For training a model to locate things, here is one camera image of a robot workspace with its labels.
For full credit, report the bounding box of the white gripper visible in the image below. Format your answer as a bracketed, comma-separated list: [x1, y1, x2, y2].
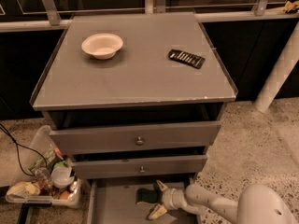
[148, 180, 188, 220]

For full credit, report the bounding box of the green yellow sponge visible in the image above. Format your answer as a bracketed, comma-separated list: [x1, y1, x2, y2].
[135, 189, 160, 205]

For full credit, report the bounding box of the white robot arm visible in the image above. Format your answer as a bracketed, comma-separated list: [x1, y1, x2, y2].
[149, 180, 298, 224]

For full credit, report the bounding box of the grey middle drawer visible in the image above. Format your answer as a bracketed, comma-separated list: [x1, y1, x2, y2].
[72, 155, 207, 179]

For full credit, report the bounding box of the grey drawer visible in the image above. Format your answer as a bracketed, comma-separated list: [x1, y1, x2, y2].
[72, 155, 207, 179]
[50, 121, 221, 155]
[87, 175, 202, 224]

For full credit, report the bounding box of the grey bottom drawer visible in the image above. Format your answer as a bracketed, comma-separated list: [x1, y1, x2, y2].
[87, 175, 202, 224]

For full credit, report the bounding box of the grey top drawer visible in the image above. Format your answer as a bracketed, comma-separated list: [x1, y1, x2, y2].
[50, 121, 221, 155]

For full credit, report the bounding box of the grey drawer cabinet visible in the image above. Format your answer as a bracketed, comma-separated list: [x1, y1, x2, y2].
[29, 12, 239, 224]

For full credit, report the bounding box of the white cup in bin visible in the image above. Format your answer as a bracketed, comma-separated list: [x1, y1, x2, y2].
[51, 167, 75, 189]

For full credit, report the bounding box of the clear plastic bin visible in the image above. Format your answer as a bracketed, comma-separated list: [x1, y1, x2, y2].
[6, 125, 81, 208]

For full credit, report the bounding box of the banana peel in bin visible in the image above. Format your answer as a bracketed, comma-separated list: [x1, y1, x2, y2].
[7, 182, 40, 198]

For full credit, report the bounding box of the white paper bowl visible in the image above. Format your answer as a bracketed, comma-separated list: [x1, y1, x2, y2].
[81, 34, 123, 60]

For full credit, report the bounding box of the grey metal railing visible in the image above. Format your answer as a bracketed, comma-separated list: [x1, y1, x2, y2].
[0, 0, 299, 33]

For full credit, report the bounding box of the yellow item on railing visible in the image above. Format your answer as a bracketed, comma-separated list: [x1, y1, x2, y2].
[283, 1, 299, 13]

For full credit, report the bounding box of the black cable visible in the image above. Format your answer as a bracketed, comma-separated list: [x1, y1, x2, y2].
[0, 123, 50, 177]

